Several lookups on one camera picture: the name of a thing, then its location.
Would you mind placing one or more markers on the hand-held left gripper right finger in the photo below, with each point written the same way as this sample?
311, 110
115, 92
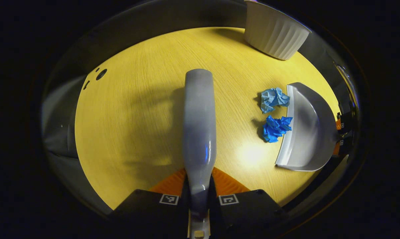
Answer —
246, 212

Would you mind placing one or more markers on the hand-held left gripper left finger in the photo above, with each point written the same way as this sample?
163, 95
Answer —
153, 212

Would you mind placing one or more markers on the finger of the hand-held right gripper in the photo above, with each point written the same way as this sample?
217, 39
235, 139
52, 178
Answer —
345, 122
344, 146

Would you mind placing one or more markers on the grey dustpan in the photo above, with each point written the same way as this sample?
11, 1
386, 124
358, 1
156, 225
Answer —
309, 132

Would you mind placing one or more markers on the dark blue paper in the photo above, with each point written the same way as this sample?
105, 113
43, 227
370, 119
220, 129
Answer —
275, 128

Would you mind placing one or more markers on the light blue paper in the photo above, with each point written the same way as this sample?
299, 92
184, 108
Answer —
273, 99

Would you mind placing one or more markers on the small grey broom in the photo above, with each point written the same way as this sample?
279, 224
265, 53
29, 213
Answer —
199, 126

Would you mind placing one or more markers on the white ribbed garbage bin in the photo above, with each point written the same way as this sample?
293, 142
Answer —
274, 33

